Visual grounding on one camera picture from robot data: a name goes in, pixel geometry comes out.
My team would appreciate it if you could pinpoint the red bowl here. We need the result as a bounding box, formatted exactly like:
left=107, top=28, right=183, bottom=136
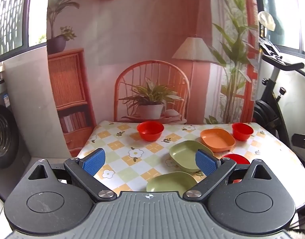
left=137, top=120, right=164, bottom=142
left=221, top=153, right=251, bottom=184
left=232, top=122, right=254, bottom=141

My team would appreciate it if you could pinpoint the green rectangular plate upper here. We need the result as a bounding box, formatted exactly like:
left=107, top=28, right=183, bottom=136
left=169, top=140, right=213, bottom=173

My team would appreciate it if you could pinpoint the green rectangular plate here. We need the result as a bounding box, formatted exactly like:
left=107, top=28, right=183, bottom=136
left=169, top=140, right=213, bottom=173
left=146, top=171, right=197, bottom=195

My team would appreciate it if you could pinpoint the green rectangular plate lower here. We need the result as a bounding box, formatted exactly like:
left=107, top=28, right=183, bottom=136
left=146, top=171, right=197, bottom=195

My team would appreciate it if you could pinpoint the washing machine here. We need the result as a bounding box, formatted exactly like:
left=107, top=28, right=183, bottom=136
left=0, top=63, right=31, bottom=201

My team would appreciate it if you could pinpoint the black exercise bike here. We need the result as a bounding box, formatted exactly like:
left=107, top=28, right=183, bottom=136
left=252, top=11, right=305, bottom=177

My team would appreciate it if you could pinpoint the printed room backdrop cloth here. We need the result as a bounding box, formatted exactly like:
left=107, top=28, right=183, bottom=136
left=47, top=0, right=258, bottom=156

